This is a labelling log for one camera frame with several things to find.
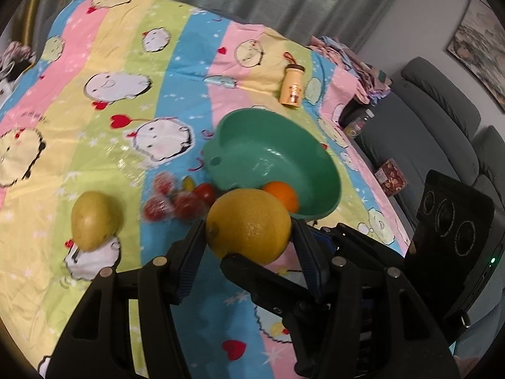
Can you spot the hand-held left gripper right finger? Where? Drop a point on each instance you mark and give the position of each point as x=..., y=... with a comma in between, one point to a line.
x=311, y=261

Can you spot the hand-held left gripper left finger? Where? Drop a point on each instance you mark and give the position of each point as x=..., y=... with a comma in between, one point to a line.
x=188, y=269

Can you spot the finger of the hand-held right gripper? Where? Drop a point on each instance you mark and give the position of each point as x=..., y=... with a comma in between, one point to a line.
x=260, y=276
x=371, y=244

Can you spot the large yellow grapefruit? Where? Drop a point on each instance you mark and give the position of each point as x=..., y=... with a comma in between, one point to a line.
x=248, y=225

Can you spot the orange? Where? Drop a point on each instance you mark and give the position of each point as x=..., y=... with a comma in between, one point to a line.
x=285, y=197

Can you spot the small yellow-green mango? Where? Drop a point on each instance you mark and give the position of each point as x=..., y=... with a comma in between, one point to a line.
x=188, y=182

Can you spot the yellow pear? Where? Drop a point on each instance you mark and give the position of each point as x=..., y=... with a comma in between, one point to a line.
x=94, y=221

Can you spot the green plastic bowl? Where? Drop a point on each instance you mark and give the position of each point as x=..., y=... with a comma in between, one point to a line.
x=272, y=154

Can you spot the plastic-wrapped red fruit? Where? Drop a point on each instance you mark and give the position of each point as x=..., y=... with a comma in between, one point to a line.
x=156, y=209

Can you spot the red patterned snack box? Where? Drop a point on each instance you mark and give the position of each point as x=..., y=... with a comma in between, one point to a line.
x=391, y=177

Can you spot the small bare red fruit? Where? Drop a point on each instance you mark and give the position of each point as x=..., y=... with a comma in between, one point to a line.
x=204, y=192

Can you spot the grey sofa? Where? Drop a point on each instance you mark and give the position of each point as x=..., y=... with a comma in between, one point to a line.
x=434, y=126

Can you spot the clear plastic bottle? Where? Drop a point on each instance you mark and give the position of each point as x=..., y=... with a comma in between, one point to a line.
x=358, y=124

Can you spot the colourful cartoon printed blanket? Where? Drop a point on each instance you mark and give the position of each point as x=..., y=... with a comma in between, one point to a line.
x=118, y=126

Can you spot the beige bear-print bottle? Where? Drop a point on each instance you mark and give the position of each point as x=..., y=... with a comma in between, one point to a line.
x=292, y=85

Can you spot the pile of folded clothes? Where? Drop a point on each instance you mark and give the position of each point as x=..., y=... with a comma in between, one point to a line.
x=355, y=67

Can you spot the black and white cloth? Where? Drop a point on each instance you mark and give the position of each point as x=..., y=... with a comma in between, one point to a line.
x=15, y=67

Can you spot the yellow patterned curtain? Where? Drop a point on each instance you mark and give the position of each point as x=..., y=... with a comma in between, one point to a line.
x=43, y=12

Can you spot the framed wall picture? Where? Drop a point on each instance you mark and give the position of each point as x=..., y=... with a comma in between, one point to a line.
x=481, y=51

